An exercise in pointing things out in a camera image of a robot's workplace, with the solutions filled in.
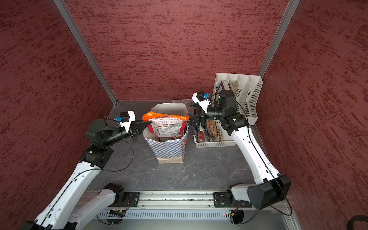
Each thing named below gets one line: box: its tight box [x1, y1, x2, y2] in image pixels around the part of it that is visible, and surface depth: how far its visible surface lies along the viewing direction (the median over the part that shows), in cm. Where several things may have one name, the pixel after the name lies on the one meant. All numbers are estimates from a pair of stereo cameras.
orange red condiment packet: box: [142, 111, 190, 138], surface depth 64 cm
